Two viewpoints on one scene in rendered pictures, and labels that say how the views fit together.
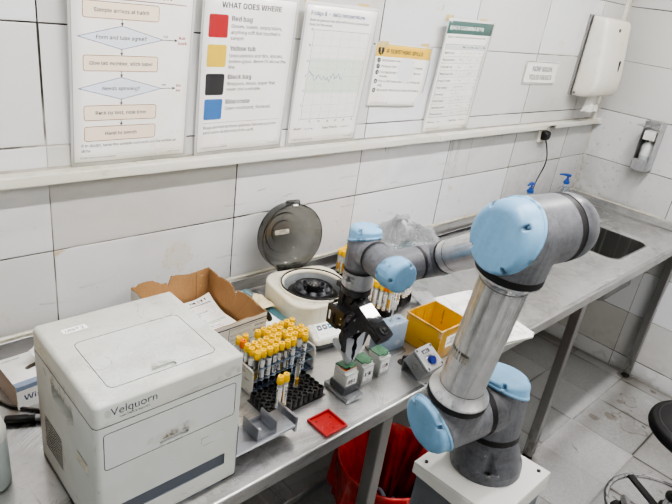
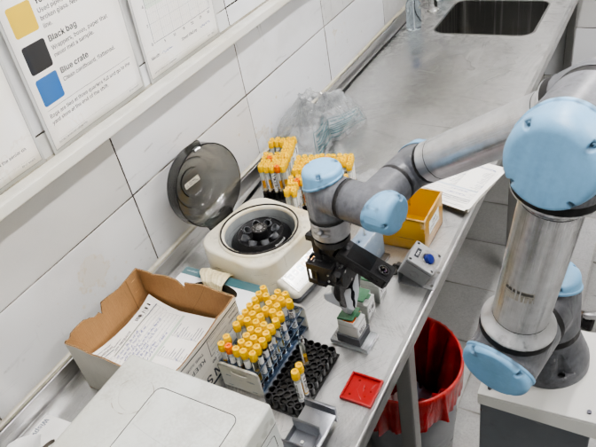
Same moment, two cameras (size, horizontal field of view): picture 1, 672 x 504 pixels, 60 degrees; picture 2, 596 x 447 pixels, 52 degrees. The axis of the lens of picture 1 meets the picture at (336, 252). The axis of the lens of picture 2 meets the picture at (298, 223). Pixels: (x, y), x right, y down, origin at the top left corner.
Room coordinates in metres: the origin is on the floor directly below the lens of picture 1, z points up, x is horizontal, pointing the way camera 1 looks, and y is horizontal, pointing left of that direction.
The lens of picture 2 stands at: (0.32, 0.13, 1.91)
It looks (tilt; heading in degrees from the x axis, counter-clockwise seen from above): 37 degrees down; 352
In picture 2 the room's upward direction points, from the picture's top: 12 degrees counter-clockwise
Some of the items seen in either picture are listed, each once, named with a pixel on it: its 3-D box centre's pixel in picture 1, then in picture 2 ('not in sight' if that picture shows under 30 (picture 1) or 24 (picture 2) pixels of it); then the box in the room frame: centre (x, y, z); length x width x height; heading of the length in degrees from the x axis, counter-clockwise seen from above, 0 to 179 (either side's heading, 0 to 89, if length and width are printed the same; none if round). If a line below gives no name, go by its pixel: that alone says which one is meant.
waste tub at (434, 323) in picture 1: (435, 329); (409, 217); (1.50, -0.32, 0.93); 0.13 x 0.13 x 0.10; 46
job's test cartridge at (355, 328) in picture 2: (345, 376); (352, 325); (1.22, -0.07, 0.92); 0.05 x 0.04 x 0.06; 45
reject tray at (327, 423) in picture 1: (327, 422); (361, 389); (1.08, -0.04, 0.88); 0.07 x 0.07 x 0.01; 46
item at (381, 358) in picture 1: (378, 360); (372, 285); (1.33, -0.16, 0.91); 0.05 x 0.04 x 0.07; 46
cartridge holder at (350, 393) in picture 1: (343, 385); (353, 334); (1.22, -0.07, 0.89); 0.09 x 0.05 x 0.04; 44
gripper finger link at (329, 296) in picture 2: (341, 346); (337, 300); (1.22, -0.05, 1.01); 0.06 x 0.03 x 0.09; 44
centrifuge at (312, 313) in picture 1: (314, 303); (269, 247); (1.54, 0.04, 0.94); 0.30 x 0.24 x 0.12; 37
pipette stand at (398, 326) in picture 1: (388, 336); (366, 250); (1.43, -0.18, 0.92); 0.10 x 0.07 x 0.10; 131
